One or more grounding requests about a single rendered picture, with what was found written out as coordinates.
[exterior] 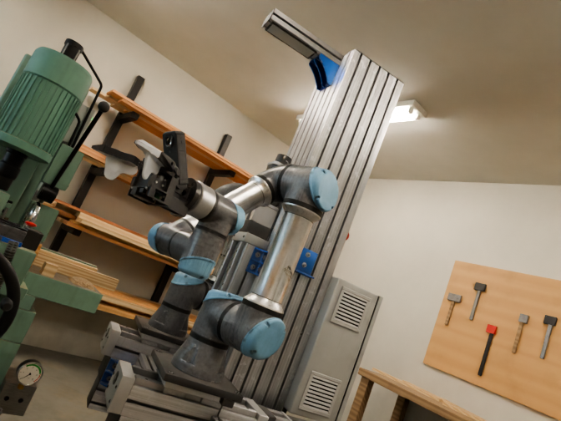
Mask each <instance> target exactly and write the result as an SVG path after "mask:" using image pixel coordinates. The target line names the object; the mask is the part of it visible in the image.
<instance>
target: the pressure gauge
mask: <svg viewBox="0 0 561 421"><path fill-rule="evenodd" d="M30 373H31V375H29V374H30ZM27 375H28V376H27ZM26 376H27V377H26ZM42 376H43V367H42V364H41V363H40V362H39V361H38V360H36V359H28V360H25V361H23V362H22V363H20V364H19V365H18V367H17V370H16V378H17V381H18V382H19V384H18V389H23V388H24V386H30V385H34V384H35V383H37V382H38V381H39V380H40V379H41V378H42Z"/></svg>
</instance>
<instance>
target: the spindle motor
mask: <svg viewBox="0 0 561 421"><path fill-rule="evenodd" d="M92 82H93V81H92V76H91V74H90V73H89V71H88V70H87V69H85V68H84V67H83V66H82V65H80V64H79V63H77V62H76V61H74V60H73V59H71V58H70V57H68V56H66V55H64V54H62V53H60V52H58V51H56V50H54V49H51V48H47V47H39V48H36V49H35V50H34V52H33V55H32V56H31V58H30V59H29V61H28V63H27V65H26V67H25V68H24V70H23V72H22V74H21V75H20V77H19V79H18V81H17V82H16V84H15V86H14V87H13V90H12V92H11V93H10V95H9V96H8V98H7V100H6V102H5V104H4V105H3V107H2V109H1V110H0V145H1V146H3V147H5V148H7V147H9V148H12V149H14V150H17V151H19V152H21V153H23V154H25V155H27V156H28V158H29V159H31V160H35V161H37V162H40V163H44V164H49V163H50V161H51V159H52V156H53V155H54V153H55V151H56V149H57V148H58V146H59V144H60V142H61V140H62V138H63V136H64V134H65V133H66V131H67V129H68V127H69V125H70V123H71V121H72V120H73V117H74V115H75V114H76V112H77V110H78V108H79V106H80V104H81V103H82V101H83V99H84V97H85V95H86V93H87V92H88V89H89V88H90V86H91V84H92Z"/></svg>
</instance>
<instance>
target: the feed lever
mask: <svg viewBox="0 0 561 421"><path fill-rule="evenodd" d="M98 108H99V111H98V113H97V114H96V115H95V116H94V118H93V120H92V122H91V123H90V125H89V126H88V128H87V129H86V130H85V132H84V134H83V136H82V137H81V139H80V140H79V142H78V143H77V144H76V146H75V148H74V149H73V151H72V153H71V154H70V156H69V157H68V158H67V160H66V162H65V163H64V165H63V167H62V168H61V170H60V171H59V172H58V174H57V176H56V177H55V179H54V180H53V182H52V184H51V185H50V184H48V183H46V182H45V183H43V184H42V186H41V188H40V189H39V191H38V194H37V199H39V201H38V202H40V203H41V204H42V203H43V202H44V201H45V202H47V203H49V204H51V203H53V202H54V200H55V199H56V197H57V195H58V192H59V189H58V187H55V185H56V184H57V183H58V181H59V180H60V178H61V176H62V175H63V173H64V171H65V170H66V169H67V168H68V166H69V164H70V163H71V161H72V160H73V157H74V156H75V155H76V154H77V152H78V150H79V149H80V147H81V146H82V144H83V142H84V141H85V140H86V138H87V137H88V135H89V133H90V132H91V130H92V129H93V127H94V126H95V125H96V123H97V122H98V120H99V118H100V116H101V115H102V113H106V112H108V111H109V109H110V106H109V103H108V102H106V101H101V102H99V104H98Z"/></svg>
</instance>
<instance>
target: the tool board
mask: <svg viewBox="0 0 561 421"><path fill-rule="evenodd" d="M423 363H425V364H427V365H429V366H432V367H434V368H437V369H439V370H442V371H443V372H445V373H449V374H451V375H453V376H455V377H458V378H460V379H463V380H465V381H468V382H470V383H473V384H475V385H477V386H479V387H481V388H485V389H487V390H489V391H491V392H493V393H496V394H499V395H501V396H503V397H505V398H509V399H511V400H513V401H515V402H517V403H521V404H522V405H525V406H527V407H529V408H532V409H534V410H537V411H539V412H541V413H544V414H547V415H548V416H551V417H553V418H556V419H558V420H560V421H561V281H560V280H555V279H551V278H547V277H541V276H534V275H529V274H525V273H520V272H515V271H508V270H504V269H498V268H494V267H490V266H481V265H477V264H472V263H468V262H464V261H455V263H454V266H453V269H452V273H451V276H450V279H449V282H448V284H447V289H446V291H445V294H444V298H443V300H442V305H441V307H440V310H439V313H438V316H437V320H436V323H435V326H434V328H433V331H432V336H431V339H430V342H429V344H428V347H427V351H426V355H425V358H424V360H423Z"/></svg>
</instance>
